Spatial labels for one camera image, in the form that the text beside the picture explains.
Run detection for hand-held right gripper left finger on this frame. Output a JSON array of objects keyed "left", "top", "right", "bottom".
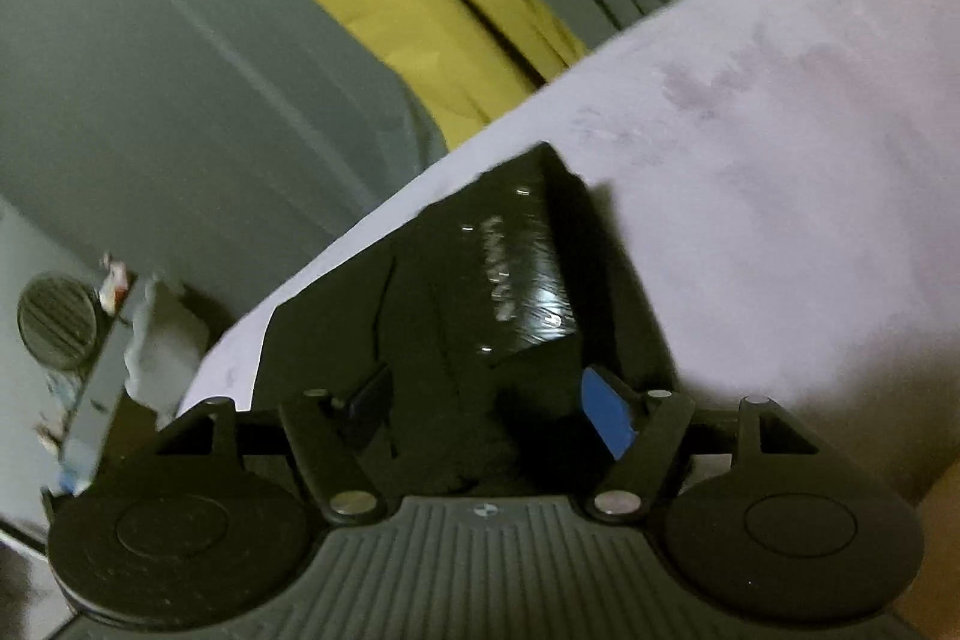
[{"left": 154, "top": 364, "right": 387, "bottom": 527}]

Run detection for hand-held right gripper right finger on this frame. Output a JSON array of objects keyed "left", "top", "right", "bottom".
[{"left": 581, "top": 366, "right": 822, "bottom": 525}]

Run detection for dark pants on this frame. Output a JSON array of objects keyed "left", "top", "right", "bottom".
[{"left": 251, "top": 142, "right": 680, "bottom": 498}]

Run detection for white cloth bundle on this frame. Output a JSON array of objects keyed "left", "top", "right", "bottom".
[{"left": 120, "top": 272, "right": 211, "bottom": 416}]

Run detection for lavender bed sheet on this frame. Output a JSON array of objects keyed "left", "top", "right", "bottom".
[{"left": 176, "top": 0, "right": 960, "bottom": 506}]

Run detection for dark cabinet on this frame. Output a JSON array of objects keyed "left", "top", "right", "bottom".
[{"left": 41, "top": 280, "right": 162, "bottom": 498}]

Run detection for black round ribbed fan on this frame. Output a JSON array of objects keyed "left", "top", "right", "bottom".
[{"left": 16, "top": 276, "right": 102, "bottom": 372}]

